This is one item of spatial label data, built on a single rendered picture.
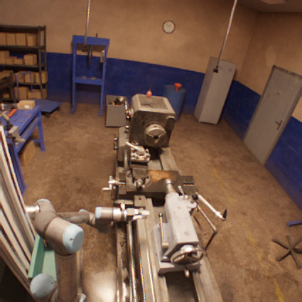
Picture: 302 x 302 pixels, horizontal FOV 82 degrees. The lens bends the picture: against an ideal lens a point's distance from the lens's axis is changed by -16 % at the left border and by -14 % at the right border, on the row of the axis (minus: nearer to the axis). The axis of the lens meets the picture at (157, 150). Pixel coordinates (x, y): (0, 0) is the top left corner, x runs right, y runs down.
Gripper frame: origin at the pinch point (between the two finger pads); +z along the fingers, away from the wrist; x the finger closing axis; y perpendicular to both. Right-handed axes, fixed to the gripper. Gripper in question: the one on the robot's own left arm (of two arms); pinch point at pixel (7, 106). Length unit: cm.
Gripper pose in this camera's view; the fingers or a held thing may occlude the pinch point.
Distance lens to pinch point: 110.3
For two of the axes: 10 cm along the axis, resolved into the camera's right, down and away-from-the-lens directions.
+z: 9.9, -0.8, 1.2
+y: -0.5, -9.7, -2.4
